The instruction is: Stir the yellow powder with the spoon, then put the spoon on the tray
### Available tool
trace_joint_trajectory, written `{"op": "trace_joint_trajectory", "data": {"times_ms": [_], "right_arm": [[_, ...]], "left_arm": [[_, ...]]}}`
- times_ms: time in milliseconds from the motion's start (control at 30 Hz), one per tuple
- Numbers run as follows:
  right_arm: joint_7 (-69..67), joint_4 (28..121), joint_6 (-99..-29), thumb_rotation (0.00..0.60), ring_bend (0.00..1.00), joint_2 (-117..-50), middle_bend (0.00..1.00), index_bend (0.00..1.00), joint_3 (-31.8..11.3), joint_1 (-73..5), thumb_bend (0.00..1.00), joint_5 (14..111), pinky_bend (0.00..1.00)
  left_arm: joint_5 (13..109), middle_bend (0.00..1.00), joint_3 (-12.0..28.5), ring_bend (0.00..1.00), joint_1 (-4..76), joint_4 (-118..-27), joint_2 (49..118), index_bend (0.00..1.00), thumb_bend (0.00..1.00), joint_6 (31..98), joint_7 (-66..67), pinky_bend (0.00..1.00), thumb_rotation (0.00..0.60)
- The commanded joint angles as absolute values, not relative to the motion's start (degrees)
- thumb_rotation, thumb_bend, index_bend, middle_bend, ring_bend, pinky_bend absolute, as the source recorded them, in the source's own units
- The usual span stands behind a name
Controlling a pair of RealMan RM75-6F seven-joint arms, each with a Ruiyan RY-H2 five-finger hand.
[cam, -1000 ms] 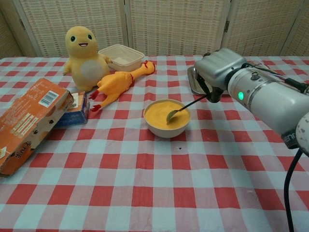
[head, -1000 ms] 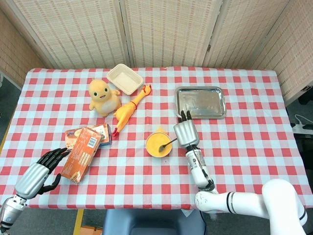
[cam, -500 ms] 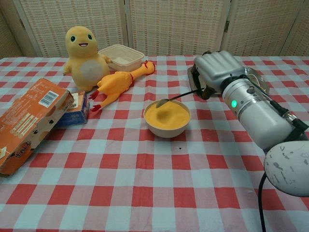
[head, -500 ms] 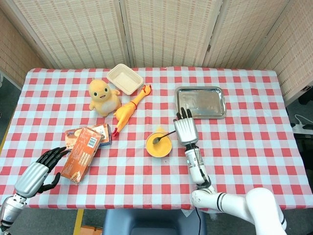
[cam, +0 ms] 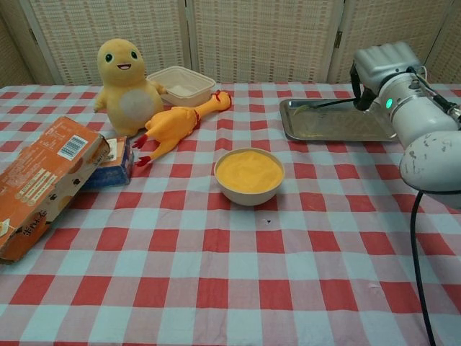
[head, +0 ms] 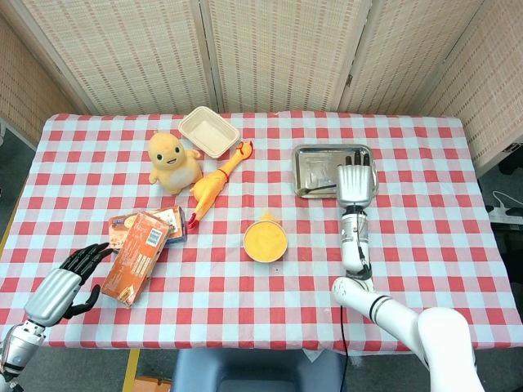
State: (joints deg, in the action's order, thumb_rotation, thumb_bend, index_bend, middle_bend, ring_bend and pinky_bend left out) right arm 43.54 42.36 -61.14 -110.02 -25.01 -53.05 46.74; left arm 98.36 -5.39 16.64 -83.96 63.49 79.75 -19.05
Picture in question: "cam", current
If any dark metal spoon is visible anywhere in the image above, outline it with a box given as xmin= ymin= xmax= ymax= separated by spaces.
xmin=293 ymin=97 xmax=357 ymax=116

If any long orange carton box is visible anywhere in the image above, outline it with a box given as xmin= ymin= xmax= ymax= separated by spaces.
xmin=0 ymin=115 xmax=111 ymax=266

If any blue orange snack box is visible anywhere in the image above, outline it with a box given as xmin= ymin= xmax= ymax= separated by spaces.
xmin=81 ymin=136 xmax=135 ymax=190

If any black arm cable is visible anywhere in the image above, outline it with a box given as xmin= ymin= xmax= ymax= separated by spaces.
xmin=406 ymin=66 xmax=461 ymax=346

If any yellow rubber chicken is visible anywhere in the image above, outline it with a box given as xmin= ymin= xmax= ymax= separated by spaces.
xmin=131 ymin=90 xmax=231 ymax=167

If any woven folding screen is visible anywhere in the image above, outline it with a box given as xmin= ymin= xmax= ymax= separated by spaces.
xmin=0 ymin=0 xmax=461 ymax=87

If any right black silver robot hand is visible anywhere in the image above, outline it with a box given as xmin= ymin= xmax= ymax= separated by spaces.
xmin=351 ymin=41 xmax=428 ymax=112

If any yellow bowl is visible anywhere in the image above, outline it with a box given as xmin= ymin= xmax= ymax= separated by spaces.
xmin=214 ymin=147 xmax=285 ymax=207

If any beige rectangular food container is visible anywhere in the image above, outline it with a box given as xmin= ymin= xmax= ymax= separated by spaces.
xmin=146 ymin=66 xmax=216 ymax=108

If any yellow plush toy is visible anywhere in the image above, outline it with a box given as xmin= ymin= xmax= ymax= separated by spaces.
xmin=94 ymin=38 xmax=169 ymax=137

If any rectangular metal tray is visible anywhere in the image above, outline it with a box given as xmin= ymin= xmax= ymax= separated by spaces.
xmin=279 ymin=97 xmax=399 ymax=142

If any red white checkered tablecloth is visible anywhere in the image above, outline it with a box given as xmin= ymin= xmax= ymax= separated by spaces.
xmin=0 ymin=82 xmax=461 ymax=346

